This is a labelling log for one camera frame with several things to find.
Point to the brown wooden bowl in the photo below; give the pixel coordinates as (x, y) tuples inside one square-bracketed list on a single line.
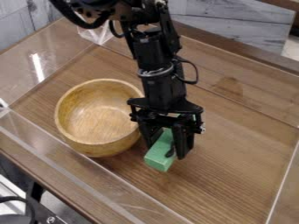
[(92, 117)]

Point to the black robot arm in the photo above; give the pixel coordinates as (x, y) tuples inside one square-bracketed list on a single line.
[(142, 23)]

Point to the clear acrylic corner bracket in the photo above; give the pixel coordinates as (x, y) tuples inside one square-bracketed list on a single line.
[(98, 36)]

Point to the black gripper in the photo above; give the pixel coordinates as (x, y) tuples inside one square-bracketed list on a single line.
[(164, 108)]

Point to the green rectangular block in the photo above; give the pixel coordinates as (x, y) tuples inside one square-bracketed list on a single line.
[(153, 157)]

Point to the clear acrylic tray wall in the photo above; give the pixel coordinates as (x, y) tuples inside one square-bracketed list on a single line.
[(90, 189)]

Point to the black table leg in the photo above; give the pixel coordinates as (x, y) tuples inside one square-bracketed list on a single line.
[(34, 191)]

